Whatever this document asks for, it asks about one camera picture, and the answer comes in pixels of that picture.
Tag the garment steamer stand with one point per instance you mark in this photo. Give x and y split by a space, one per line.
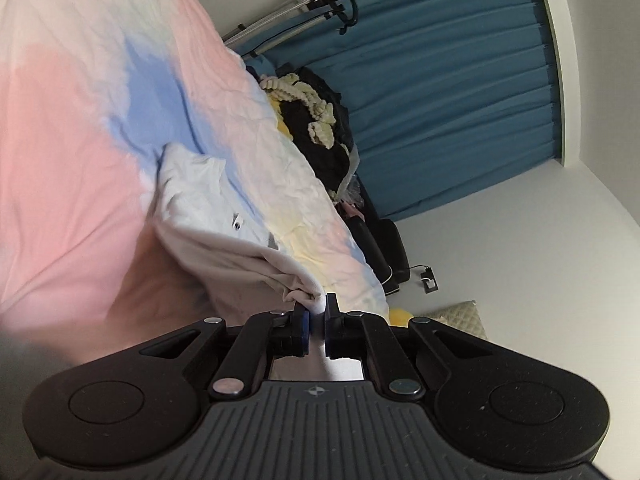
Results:
310 5

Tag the wide blue curtain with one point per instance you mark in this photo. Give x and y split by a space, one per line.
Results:
440 100

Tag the quilted beige pillow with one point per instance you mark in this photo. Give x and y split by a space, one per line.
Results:
462 320

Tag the wall socket with charger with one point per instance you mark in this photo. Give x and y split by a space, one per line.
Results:
430 280

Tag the yellow pillow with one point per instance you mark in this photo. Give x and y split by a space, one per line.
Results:
400 316

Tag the pile of dark clothes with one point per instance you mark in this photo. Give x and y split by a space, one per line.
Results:
315 115

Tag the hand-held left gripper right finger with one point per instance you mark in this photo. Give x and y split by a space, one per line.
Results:
331 330

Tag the pastel rainbow duvet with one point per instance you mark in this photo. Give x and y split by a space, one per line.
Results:
75 135

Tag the white garment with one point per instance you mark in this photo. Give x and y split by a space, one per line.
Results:
215 220

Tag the clear plastic bag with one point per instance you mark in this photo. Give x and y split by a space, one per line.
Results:
347 190

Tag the yellow cloth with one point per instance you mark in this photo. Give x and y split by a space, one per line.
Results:
282 127

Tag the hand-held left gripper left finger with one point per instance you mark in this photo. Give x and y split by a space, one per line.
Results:
300 330

